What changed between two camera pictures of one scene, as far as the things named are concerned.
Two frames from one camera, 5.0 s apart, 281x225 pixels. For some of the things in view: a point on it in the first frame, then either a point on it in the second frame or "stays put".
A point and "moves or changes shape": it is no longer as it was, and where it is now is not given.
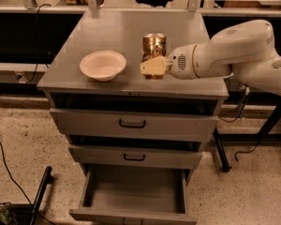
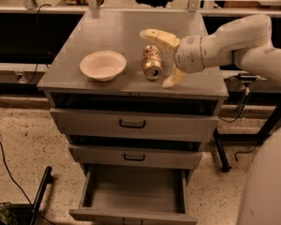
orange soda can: (154, 47) moves or changes shape
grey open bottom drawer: (134, 194) stays put
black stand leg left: (48, 179) stays put
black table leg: (225, 165) stays put
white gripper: (181, 62) -> (188, 54)
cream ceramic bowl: (103, 66) stays put
